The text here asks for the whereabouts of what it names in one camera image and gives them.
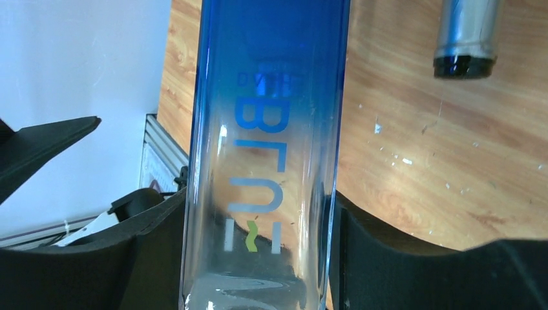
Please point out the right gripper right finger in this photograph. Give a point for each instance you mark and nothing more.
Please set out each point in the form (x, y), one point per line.
(377, 266)

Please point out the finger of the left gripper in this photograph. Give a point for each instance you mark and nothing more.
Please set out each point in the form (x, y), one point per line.
(25, 151)

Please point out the blue square bottle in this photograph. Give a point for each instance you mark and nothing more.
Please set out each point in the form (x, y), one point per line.
(263, 154)

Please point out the aluminium frame rail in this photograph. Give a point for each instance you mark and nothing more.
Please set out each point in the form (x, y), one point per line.
(163, 166)

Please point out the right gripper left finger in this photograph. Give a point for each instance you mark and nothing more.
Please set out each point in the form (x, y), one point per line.
(133, 265)

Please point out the dark green bottle silver foil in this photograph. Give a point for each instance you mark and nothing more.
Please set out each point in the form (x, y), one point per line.
(467, 40)

